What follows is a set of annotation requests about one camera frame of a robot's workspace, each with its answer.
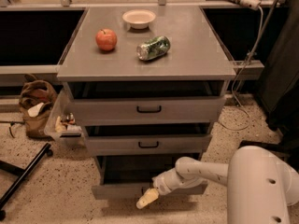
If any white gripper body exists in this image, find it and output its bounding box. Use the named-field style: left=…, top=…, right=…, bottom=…
left=153, top=168, right=192, bottom=195

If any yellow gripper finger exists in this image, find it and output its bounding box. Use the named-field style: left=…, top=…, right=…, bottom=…
left=136, top=189, right=159, bottom=209

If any grey bottom drawer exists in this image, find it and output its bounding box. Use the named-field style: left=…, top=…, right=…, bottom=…
left=92, top=153, right=199, bottom=200

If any grey drawer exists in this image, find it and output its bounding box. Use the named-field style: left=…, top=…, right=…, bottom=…
left=85, top=123, right=211, bottom=156
left=92, top=153, right=199, bottom=200
left=64, top=80, right=226, bottom=127

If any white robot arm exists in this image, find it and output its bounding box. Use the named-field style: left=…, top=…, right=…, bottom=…
left=136, top=146, right=299, bottom=224

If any grey middle drawer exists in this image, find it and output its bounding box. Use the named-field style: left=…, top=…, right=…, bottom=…
left=85, top=123, right=211, bottom=156

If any grey top drawer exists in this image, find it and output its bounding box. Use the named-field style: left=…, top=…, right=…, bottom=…
left=64, top=80, right=226, bottom=127

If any grey drawer cabinet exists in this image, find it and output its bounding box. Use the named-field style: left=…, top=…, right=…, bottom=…
left=56, top=5, right=236, bottom=179

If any clear plastic bin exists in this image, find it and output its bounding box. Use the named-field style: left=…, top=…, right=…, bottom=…
left=44, top=90, right=84, bottom=146

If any black office chair base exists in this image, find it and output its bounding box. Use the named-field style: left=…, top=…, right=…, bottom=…
left=239, top=123, right=299, bottom=171

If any green crushed soda can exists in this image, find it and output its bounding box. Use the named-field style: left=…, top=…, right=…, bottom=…
left=136, top=36, right=171, bottom=61

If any black stand leg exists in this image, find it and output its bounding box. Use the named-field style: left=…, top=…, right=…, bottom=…
left=0, top=143, right=53, bottom=221

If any brown paper bag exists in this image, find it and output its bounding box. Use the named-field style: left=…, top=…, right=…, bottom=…
left=19, top=74, right=58, bottom=138

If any red apple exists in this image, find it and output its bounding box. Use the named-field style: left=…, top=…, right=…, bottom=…
left=95, top=29, right=118, bottom=51

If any white bowl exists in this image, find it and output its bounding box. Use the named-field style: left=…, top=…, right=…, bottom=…
left=122, top=9, right=156, bottom=30

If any grey cable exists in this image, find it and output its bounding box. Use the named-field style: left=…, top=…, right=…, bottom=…
left=218, top=0, right=285, bottom=133

